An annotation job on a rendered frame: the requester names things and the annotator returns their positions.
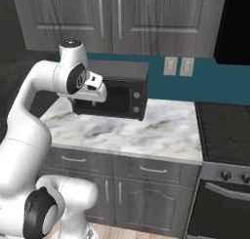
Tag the grey wood wall cupboard door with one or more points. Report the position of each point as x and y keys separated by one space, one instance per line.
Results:
x=62 y=18
x=169 y=21

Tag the black oven door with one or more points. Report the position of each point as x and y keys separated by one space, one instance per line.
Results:
x=218 y=217

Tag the toaster oven glass door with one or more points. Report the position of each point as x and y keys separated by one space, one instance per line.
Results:
x=117 y=98

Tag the black range hood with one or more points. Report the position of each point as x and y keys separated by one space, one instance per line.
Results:
x=234 y=25

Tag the black toaster oven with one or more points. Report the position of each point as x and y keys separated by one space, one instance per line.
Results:
x=130 y=73

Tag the silver oven control panel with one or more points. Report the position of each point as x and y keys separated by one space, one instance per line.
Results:
x=211 y=173

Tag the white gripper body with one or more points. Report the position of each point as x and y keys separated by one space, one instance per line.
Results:
x=97 y=94

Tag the grey wood drawer front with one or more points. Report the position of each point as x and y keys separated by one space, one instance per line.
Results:
x=97 y=161
x=182 y=173

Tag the white wall socket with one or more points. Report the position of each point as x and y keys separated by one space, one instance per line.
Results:
x=170 y=66
x=187 y=67

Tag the grey wood base cupboard door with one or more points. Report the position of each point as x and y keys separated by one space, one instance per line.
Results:
x=153 y=207
x=110 y=213

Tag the grey toaster oven knob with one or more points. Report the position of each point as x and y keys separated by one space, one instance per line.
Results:
x=136 y=109
x=136 y=95

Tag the dark oven knob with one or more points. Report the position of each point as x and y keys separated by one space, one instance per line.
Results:
x=225 y=175
x=245 y=178

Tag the black hob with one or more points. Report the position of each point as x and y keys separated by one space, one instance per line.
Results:
x=224 y=132

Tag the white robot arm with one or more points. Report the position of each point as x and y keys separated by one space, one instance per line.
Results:
x=26 y=145

